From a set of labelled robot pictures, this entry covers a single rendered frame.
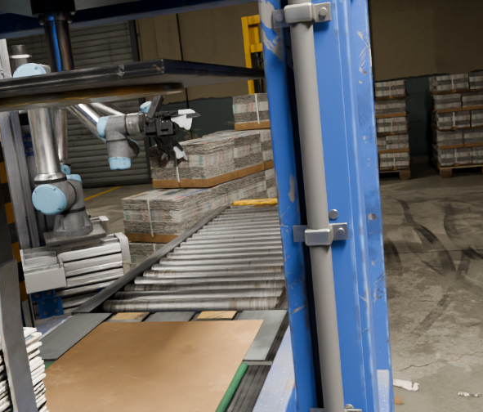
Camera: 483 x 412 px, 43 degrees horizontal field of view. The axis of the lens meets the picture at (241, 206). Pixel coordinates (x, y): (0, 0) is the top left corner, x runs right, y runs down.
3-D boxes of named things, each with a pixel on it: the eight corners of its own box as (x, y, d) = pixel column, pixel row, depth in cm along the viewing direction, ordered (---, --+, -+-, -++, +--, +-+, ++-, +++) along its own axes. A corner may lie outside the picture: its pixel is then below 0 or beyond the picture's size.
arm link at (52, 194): (79, 208, 231) (56, 62, 222) (64, 216, 216) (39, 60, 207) (49, 211, 232) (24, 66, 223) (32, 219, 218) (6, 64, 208)
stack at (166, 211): (140, 351, 325) (118, 198, 311) (250, 284, 422) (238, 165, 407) (198, 360, 304) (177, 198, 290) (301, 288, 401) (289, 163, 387)
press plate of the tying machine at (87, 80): (19, 112, 132) (16, 98, 131) (266, 84, 118) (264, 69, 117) (-227, 132, 79) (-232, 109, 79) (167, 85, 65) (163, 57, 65)
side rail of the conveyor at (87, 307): (221, 231, 277) (218, 206, 275) (232, 230, 276) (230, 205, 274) (76, 358, 149) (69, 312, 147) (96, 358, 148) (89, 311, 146)
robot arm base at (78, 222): (55, 239, 230) (51, 213, 228) (52, 232, 244) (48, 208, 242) (96, 232, 235) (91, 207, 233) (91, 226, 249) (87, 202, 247)
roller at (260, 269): (146, 284, 182) (144, 268, 181) (301, 279, 170) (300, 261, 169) (140, 289, 177) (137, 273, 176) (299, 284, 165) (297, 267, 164)
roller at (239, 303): (107, 315, 157) (105, 297, 156) (286, 312, 145) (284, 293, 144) (99, 323, 152) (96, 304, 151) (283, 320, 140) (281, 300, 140)
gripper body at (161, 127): (177, 135, 218) (145, 138, 220) (176, 111, 218) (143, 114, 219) (173, 133, 211) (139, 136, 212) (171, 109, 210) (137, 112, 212)
